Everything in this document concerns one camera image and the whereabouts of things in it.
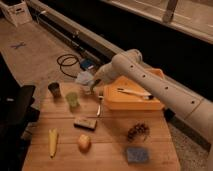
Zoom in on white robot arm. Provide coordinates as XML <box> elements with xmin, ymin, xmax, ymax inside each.
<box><xmin>94</xmin><ymin>49</ymin><xmax>213</xmax><ymax>171</ymax></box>

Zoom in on dark metal cup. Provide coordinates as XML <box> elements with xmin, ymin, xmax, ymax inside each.
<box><xmin>48</xmin><ymin>82</ymin><xmax>61</xmax><ymax>98</ymax></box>

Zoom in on green pepper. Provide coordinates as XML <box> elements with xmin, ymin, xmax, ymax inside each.
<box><xmin>90</xmin><ymin>84</ymin><xmax>96</xmax><ymax>94</ymax></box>

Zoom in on yellow plastic bin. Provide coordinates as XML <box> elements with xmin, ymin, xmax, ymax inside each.
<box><xmin>104</xmin><ymin>76</ymin><xmax>164</xmax><ymax>110</ymax></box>

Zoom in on black chair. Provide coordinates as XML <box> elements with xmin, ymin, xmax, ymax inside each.
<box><xmin>0</xmin><ymin>53</ymin><xmax>40</xmax><ymax>171</ymax></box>

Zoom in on yellow corn cob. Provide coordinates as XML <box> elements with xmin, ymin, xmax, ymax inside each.
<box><xmin>49</xmin><ymin>129</ymin><xmax>58</xmax><ymax>158</ymax></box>

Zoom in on dark grape bunch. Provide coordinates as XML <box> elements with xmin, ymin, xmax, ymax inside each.
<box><xmin>127</xmin><ymin>123</ymin><xmax>150</xmax><ymax>142</ymax></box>

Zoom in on blue sponge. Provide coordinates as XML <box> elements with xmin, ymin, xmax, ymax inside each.
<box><xmin>126</xmin><ymin>147</ymin><xmax>149</xmax><ymax>163</ymax></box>

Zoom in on green plastic cup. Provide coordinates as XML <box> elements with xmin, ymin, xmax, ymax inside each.
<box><xmin>66</xmin><ymin>92</ymin><xmax>79</xmax><ymax>108</ymax></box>

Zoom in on white cardboard box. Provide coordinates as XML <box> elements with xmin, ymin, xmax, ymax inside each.
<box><xmin>0</xmin><ymin>0</ymin><xmax>32</xmax><ymax>27</ymax></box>

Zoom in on dark rectangular sponge block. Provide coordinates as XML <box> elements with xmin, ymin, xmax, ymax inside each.
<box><xmin>74</xmin><ymin>117</ymin><xmax>97</xmax><ymax>131</ymax></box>

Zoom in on clear plastic bag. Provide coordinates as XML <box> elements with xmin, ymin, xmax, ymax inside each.
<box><xmin>75</xmin><ymin>71</ymin><xmax>94</xmax><ymax>87</ymax></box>

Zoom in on metal fork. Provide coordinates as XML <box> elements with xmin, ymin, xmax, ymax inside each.
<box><xmin>97</xmin><ymin>95</ymin><xmax>103</xmax><ymax>117</ymax></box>

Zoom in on blue box on floor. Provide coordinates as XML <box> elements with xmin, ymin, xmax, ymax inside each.
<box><xmin>80</xmin><ymin>59</ymin><xmax>94</xmax><ymax>70</ymax></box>

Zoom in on black coiled cable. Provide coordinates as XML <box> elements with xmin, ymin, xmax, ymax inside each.
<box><xmin>56</xmin><ymin>53</ymin><xmax>82</xmax><ymax>79</ymax></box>

